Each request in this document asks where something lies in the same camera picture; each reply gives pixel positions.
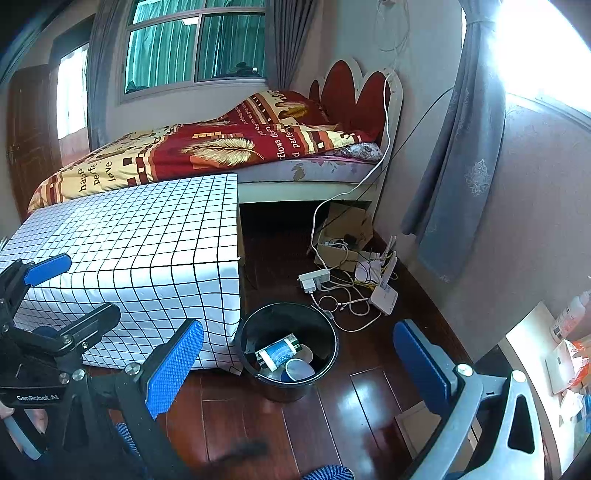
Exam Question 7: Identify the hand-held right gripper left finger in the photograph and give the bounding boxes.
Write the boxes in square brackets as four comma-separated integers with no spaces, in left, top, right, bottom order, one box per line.
[55,318,205,480]

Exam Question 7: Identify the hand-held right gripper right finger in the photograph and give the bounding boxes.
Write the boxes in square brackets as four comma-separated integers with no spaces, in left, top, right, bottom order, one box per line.
[393,318,541,480]

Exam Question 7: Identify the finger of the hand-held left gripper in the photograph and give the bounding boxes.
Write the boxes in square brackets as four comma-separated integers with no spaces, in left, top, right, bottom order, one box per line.
[28,302,122,356]
[0,253,72,319]

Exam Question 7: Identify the blue white paper cup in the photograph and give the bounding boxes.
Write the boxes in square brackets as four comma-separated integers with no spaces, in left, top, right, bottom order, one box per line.
[255,333,302,370]

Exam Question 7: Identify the black trash bin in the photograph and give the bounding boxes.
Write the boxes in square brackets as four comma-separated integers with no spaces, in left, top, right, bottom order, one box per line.
[235,302,340,403]

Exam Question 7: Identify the person's left hand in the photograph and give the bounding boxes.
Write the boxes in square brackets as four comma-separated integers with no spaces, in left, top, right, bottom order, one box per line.
[0,406,49,462]

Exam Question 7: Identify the flat cardboard piece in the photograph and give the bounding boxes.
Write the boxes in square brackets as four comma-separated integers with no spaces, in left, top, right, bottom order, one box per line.
[394,401,476,462]

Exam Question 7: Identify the blue striped slipper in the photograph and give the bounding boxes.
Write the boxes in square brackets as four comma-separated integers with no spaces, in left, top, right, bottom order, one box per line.
[302,464,355,480]
[113,422,139,455]

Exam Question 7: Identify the white checked tablecloth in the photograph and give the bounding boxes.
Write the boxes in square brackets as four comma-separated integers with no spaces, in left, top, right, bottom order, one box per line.
[0,173,245,374]

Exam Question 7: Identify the white desk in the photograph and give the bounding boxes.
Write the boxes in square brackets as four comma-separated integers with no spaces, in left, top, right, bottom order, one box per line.
[501,300,591,472]

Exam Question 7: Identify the small white network device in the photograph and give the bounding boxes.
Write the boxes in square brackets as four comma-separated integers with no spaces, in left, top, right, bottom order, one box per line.
[355,254,382,282]

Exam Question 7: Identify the brown wooden door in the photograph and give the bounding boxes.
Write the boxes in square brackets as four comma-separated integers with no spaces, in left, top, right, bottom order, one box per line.
[7,65,61,217]

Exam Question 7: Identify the white power strip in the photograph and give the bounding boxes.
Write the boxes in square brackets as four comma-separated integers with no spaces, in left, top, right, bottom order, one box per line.
[298,270,332,294]

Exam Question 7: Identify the white box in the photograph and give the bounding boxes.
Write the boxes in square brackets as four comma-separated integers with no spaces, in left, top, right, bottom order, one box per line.
[546,339,578,395]

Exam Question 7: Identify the white bottle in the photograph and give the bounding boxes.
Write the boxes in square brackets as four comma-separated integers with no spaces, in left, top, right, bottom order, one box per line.
[549,291,591,342]

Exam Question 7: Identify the orange packet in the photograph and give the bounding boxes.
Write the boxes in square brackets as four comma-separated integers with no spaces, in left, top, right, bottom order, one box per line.
[573,339,591,384]

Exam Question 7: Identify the cardboard box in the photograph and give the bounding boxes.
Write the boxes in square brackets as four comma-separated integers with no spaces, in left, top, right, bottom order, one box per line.
[314,202,374,271]

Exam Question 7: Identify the narrow side window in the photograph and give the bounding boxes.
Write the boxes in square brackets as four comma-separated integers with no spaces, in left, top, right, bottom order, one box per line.
[55,41,90,139]

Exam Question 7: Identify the bed with feather blanket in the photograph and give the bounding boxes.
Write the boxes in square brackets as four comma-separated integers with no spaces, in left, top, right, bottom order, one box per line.
[28,90,370,213]

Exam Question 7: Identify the grey patterned curtain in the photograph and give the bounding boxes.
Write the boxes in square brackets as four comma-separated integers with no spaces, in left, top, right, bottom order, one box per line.
[401,0,509,282]

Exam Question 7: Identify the floral pillow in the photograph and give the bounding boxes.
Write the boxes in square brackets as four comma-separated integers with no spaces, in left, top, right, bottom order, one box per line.
[344,142,383,162]

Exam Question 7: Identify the large window green curtain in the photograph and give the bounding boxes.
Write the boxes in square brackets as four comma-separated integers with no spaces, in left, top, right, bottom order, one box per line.
[121,0,269,104]

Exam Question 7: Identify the red white headboard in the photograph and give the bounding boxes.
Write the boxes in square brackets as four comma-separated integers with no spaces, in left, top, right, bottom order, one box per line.
[308,58,403,139]

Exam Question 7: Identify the bright window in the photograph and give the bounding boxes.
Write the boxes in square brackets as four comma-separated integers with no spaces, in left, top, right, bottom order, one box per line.
[462,0,591,116]

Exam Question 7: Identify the tangle of white cables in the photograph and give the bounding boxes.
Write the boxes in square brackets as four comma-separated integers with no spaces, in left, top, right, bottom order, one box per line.
[311,277,375,330]

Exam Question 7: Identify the black cable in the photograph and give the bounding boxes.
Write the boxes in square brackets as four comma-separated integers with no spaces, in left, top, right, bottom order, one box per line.
[365,85,455,217]

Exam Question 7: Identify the white cable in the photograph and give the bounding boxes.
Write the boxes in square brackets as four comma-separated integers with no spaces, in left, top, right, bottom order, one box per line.
[311,69,393,259]

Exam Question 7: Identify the white wall wire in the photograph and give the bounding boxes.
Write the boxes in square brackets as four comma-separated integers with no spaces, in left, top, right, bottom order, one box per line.
[374,0,411,54]

